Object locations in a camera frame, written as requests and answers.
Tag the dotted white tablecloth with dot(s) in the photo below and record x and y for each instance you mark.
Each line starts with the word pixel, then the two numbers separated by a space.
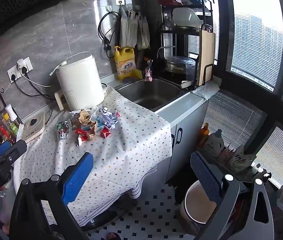
pixel 121 150

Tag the white towel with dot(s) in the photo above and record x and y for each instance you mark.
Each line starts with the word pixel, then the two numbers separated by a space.
pixel 206 89

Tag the yellow detergent bottle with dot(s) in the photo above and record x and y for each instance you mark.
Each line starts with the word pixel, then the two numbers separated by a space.
pixel 126 66

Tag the hanging plastic bag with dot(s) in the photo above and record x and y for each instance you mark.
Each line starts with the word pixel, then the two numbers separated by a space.
pixel 127 27
pixel 143 32

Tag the steel sink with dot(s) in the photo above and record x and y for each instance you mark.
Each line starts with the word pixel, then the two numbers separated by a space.
pixel 151 92

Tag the white paper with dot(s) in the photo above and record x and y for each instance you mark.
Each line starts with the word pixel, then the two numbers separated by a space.
pixel 110 121

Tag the white square appliance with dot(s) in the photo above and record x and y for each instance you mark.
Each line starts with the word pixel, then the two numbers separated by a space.
pixel 32 127

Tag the white paper scrap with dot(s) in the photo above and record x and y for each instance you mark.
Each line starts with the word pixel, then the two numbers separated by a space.
pixel 81 141

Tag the red and white sachets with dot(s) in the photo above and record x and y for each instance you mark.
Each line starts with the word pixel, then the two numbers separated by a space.
pixel 226 155

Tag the crumpled foil ball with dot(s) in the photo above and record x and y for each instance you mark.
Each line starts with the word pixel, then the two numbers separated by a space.
pixel 103 110

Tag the black range hood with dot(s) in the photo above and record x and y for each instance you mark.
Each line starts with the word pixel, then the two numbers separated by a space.
pixel 26 2

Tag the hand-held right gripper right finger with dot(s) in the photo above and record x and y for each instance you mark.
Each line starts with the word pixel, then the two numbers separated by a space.
pixel 205 177

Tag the chrome faucet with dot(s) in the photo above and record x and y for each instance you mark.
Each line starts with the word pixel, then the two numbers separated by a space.
pixel 161 48

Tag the red and white box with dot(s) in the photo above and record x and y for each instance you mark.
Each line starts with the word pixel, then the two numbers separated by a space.
pixel 81 131

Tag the white trash bin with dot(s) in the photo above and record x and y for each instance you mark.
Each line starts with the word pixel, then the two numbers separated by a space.
pixel 199 200

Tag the black dish rack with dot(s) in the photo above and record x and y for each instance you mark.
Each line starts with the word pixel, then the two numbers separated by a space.
pixel 179 31

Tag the silver foil wrapper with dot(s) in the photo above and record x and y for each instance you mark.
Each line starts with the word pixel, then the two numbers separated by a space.
pixel 75 114

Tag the blue and white packet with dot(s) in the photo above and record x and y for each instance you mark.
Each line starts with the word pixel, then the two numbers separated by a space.
pixel 98 125

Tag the detergent refill bag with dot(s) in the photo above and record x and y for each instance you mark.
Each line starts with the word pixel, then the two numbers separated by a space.
pixel 241 160

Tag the row of condiment bottles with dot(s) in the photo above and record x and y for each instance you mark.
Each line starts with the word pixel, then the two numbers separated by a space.
pixel 1 127

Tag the small pink bottle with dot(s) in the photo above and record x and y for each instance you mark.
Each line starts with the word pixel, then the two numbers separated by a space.
pixel 149 75

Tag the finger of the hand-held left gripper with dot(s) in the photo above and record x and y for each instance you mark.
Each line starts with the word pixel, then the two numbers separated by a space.
pixel 1 150

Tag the brown paper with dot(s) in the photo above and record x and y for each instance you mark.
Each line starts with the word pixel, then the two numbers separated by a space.
pixel 84 117

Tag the wooden cutting board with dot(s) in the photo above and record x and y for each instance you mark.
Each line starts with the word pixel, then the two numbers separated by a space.
pixel 206 57

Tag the person's foot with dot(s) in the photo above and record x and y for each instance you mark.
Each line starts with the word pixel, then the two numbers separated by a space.
pixel 113 236

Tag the white cylindrical appliance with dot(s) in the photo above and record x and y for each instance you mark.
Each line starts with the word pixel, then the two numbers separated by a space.
pixel 79 80

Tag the brown pump bottle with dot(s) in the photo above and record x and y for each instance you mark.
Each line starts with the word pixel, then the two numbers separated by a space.
pixel 267 175

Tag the white laundry detergent bottle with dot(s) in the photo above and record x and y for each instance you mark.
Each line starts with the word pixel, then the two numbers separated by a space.
pixel 215 143

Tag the narrow window blind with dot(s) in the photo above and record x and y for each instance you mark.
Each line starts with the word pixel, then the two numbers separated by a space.
pixel 281 155

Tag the orange bottle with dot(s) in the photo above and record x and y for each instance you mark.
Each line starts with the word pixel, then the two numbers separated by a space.
pixel 204 135

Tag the wide window blind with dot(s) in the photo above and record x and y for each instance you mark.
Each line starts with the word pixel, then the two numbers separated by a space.
pixel 231 120

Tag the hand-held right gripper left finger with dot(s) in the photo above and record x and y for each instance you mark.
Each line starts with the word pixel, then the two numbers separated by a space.
pixel 77 177

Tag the red plastic bag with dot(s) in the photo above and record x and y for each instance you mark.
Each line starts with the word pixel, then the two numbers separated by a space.
pixel 170 1

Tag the steel pot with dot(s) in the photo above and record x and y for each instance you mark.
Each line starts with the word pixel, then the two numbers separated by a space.
pixel 179 63

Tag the grey sink cabinet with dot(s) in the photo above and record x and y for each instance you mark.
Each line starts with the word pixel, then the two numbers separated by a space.
pixel 189 120

